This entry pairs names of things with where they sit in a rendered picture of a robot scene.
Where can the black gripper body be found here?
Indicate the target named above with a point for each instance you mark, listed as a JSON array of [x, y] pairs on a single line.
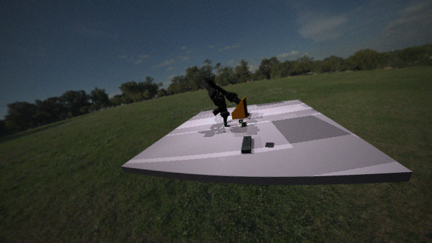
[[224, 111]]

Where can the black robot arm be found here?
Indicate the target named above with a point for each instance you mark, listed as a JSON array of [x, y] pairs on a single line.
[[214, 90]]

